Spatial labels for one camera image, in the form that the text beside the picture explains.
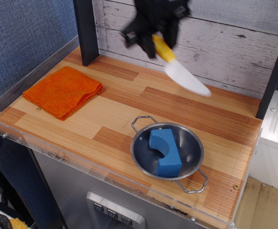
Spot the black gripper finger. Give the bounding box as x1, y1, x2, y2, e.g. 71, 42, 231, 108
139, 34, 156, 59
162, 20, 179, 49

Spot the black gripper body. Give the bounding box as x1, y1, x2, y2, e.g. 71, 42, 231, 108
121, 0, 191, 47

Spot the yellow handled white knife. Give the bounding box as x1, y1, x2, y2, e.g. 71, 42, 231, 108
152, 34, 212, 97

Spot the folded orange rag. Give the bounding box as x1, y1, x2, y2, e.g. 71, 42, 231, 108
22, 67, 103, 121

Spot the blue arch wooden block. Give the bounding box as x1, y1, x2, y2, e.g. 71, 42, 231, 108
149, 129, 182, 177

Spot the grey metal cabinet front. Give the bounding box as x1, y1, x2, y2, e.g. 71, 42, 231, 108
34, 152, 190, 229

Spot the white ribbed side cabinet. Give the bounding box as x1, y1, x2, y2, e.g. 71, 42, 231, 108
249, 91, 278, 189

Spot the clear acrylic front guard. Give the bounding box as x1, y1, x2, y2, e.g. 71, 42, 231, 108
0, 116, 237, 229

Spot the grey button control panel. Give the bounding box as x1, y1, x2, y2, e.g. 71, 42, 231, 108
86, 191, 146, 229

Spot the dark left shelf post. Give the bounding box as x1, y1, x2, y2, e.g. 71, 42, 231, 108
73, 0, 99, 66

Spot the dark shelf post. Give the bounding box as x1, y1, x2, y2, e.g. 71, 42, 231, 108
73, 0, 99, 66
256, 57, 278, 120

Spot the steel bowl with wire handles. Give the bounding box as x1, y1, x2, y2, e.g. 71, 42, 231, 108
130, 116, 209, 194

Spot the dark right shelf post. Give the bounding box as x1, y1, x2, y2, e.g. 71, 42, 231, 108
256, 57, 278, 120

